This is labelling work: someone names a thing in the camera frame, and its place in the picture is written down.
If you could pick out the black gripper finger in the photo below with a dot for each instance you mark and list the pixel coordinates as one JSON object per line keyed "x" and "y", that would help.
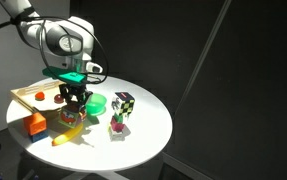
{"x": 67, "y": 98}
{"x": 81, "y": 101}

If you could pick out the black gripper body green mount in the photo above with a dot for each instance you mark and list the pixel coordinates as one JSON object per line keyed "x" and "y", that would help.
{"x": 73, "y": 83}

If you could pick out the colourful number nine block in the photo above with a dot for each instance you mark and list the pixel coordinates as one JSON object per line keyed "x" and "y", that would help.
{"x": 72, "y": 115}

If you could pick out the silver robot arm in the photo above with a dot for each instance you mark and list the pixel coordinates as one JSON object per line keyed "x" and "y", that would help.
{"x": 65, "y": 45}

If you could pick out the wooden tray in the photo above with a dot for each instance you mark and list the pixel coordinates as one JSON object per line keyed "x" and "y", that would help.
{"x": 26, "y": 95}

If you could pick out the white checkered top block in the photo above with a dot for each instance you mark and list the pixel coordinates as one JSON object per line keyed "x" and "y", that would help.
{"x": 123, "y": 103}

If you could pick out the orange block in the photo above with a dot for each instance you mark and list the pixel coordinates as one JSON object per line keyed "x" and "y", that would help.
{"x": 34, "y": 123}

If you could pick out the green stacked block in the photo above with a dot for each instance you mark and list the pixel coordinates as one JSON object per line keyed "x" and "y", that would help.
{"x": 119, "y": 118}

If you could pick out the magenta stacked block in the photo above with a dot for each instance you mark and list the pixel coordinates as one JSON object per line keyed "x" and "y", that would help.
{"x": 115, "y": 125}

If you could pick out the pale yellow bottom block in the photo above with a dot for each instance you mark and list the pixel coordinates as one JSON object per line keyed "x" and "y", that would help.
{"x": 116, "y": 133}

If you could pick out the blue block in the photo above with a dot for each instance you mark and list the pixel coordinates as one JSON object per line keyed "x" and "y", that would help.
{"x": 38, "y": 136}

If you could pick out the dark red ball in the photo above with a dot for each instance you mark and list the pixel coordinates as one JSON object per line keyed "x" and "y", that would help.
{"x": 58, "y": 99}

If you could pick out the green translucent bowl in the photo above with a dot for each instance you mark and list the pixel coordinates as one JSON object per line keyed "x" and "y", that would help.
{"x": 96, "y": 104}

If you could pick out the orange red toy fruit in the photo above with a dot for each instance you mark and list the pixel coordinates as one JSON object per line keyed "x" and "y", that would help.
{"x": 39, "y": 96}

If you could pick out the yellow toy banana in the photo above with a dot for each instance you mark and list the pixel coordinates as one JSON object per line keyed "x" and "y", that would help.
{"x": 67, "y": 136}

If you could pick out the white round table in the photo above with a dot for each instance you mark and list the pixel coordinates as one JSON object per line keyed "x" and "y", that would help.
{"x": 147, "y": 131}

